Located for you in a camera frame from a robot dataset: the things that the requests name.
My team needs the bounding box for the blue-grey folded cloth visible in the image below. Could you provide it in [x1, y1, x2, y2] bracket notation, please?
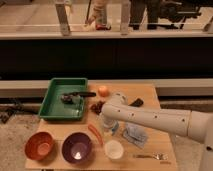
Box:
[122, 123, 148, 148]

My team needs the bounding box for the purple bowl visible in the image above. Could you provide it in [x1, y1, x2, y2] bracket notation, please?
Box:
[62, 132, 93, 164]

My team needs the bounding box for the black rectangular block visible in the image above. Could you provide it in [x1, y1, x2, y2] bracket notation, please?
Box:
[131, 98, 144, 107]

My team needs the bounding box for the green plastic tray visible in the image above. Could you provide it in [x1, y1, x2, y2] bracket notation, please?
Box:
[39, 78, 87, 121]

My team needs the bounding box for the orange fruit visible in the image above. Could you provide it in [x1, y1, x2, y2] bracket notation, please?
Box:
[98, 86, 109, 97]

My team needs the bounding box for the black-handled scoop utensil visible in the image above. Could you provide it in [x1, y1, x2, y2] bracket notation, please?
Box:
[60, 92, 96, 104]

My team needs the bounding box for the wooden board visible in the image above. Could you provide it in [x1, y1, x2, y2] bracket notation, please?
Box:
[24, 83, 179, 171]

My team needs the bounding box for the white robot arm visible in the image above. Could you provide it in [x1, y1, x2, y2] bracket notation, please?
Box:
[101, 93, 213, 171]

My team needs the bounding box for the red-orange bowl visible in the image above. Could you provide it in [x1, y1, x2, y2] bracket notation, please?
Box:
[25, 132, 54, 161]

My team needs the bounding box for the white cup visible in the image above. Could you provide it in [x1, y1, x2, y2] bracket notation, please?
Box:
[104, 140, 124, 161]

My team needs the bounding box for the bunch of dark grapes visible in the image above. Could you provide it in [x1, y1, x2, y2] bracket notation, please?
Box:
[90, 101, 104, 115]

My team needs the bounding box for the silver fork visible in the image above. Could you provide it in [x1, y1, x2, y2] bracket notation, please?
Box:
[133, 153, 168, 160]

